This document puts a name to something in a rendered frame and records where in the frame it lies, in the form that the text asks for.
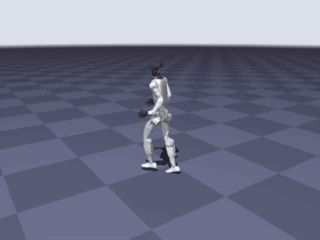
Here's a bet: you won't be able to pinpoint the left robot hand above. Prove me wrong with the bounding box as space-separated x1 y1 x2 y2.
138 109 151 118

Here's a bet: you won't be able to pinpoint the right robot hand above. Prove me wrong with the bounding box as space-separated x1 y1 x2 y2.
146 98 154 107

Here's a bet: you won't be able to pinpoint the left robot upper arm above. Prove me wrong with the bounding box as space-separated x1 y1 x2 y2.
149 81 164 103

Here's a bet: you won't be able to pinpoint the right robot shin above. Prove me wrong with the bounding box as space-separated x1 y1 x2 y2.
165 143 176 168

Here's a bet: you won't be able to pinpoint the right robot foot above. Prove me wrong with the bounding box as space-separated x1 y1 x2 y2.
165 166 180 173

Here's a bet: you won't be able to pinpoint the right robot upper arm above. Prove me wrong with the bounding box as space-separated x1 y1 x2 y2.
164 77 172 99

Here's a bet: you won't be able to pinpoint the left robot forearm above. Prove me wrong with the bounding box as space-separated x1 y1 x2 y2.
147 99 163 115

